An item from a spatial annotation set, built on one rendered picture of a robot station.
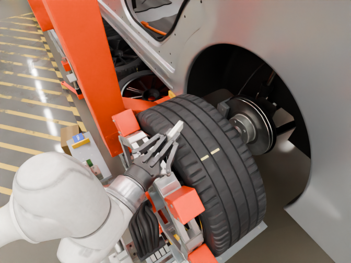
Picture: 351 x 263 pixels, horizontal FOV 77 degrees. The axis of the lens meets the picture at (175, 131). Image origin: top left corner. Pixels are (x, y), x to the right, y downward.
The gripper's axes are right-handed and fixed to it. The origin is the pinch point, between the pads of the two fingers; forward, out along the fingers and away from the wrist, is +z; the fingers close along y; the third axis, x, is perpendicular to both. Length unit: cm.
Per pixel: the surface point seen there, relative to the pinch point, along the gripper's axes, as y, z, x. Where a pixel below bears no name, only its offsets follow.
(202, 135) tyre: 7.0, 5.4, -3.4
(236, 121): 10, 42, -30
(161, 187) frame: 4.1, -14.2, -8.9
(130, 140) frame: -14.8, -5.6, -9.1
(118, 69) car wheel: -111, 82, -72
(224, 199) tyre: 21.4, -6.1, -12.2
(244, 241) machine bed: 45, 19, -113
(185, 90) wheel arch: -26, 53, -36
